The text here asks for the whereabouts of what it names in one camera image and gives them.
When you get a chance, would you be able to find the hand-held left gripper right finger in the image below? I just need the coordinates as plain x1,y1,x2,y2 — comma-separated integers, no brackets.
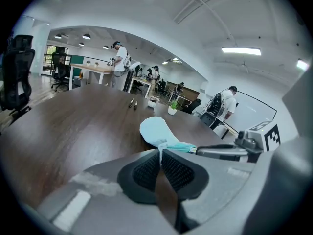
162,148,256,234

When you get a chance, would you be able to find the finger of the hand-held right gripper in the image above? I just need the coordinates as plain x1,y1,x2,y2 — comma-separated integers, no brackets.
195,148,248,162
196,143,237,150

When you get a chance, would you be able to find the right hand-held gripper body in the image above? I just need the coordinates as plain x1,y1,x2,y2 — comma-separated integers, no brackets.
234,120,282,163

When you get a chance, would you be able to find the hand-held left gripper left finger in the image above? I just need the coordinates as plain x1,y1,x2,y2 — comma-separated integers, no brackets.
36,148,180,235

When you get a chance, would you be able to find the white pouch with teal zipper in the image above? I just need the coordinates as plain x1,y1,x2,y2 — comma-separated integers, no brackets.
139,116,198,154

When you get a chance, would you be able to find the black chair with ribbed back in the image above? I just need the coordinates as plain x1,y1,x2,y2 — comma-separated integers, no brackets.
206,92,226,119

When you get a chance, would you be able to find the square white pot green plant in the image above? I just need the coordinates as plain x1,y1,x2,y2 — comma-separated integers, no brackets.
167,98,179,116

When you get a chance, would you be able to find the round white pot reddish plant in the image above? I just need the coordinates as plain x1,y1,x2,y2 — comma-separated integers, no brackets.
147,96,159,109

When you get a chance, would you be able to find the rectangular ceiling light panel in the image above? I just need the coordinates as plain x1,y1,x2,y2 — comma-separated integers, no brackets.
221,47,262,56
296,59,309,71

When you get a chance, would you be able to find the wooden desk with white legs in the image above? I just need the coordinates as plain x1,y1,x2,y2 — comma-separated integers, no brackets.
68,63,116,91

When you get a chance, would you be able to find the green partition panel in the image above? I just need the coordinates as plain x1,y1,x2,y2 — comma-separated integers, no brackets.
66,54,85,77

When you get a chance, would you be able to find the tall black mesh office chair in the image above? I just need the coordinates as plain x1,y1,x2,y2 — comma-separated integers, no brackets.
0,34,36,118

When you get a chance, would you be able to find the whiteboard with black frame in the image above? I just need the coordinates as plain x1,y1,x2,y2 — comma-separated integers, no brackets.
234,90,278,135

